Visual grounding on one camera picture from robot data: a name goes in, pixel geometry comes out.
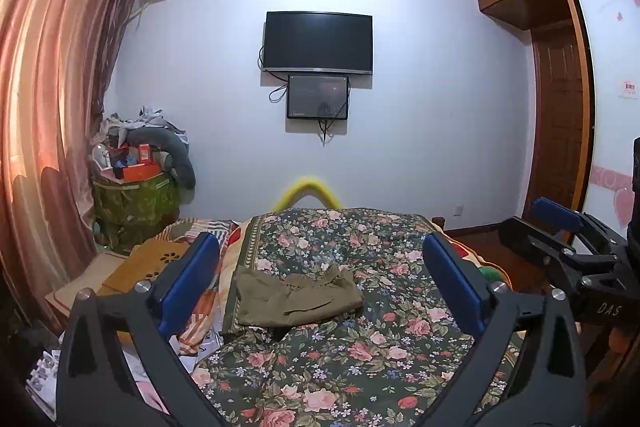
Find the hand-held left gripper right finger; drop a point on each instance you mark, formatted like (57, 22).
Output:
(452, 287)

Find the olive green pants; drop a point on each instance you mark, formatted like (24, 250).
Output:
(300, 302)

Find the striped pink curtain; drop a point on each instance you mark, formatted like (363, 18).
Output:
(50, 107)

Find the red wall sticker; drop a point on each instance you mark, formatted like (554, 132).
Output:
(629, 88)

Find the wooden board with flower cutouts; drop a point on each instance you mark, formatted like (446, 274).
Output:
(150, 257)

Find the small wall monitor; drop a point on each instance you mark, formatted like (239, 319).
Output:
(317, 97)

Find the white wardrobe sliding door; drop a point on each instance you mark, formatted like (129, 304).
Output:
(610, 57)

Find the black wall television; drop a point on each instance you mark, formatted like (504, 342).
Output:
(317, 42)

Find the orange patterned bedsheet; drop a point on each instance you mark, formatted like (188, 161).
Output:
(215, 307)

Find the yellow foam pad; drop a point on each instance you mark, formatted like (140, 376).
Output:
(307, 183)

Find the green cloth covered cabinet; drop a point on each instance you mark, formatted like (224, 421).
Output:
(135, 207)

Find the white wall outlet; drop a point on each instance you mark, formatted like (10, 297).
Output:
(458, 210)

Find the dark floral blanket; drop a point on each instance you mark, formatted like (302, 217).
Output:
(350, 367)

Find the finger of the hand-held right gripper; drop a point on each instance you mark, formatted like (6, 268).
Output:
(555, 213)
(530, 237)

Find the pile of clothes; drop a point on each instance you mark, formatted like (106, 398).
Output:
(150, 117)

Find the grey long pillow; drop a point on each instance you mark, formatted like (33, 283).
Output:
(180, 157)

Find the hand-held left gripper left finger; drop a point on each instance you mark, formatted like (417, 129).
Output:
(187, 287)

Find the orange box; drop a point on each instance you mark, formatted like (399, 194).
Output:
(142, 172)

